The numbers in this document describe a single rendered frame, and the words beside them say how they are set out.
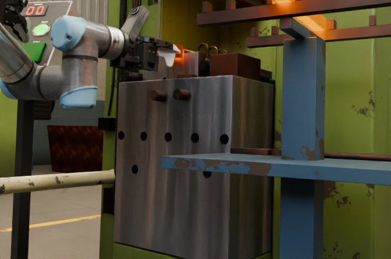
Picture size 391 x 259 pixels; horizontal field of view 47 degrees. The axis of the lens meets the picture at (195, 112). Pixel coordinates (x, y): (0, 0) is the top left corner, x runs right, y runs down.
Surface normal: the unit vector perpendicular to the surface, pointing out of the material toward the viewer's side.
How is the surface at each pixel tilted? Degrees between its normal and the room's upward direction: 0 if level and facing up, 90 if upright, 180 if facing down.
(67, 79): 90
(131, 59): 90
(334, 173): 90
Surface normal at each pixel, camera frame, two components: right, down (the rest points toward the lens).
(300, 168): -0.51, -0.05
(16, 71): 0.56, 0.60
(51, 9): -0.16, -0.54
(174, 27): 0.80, 0.00
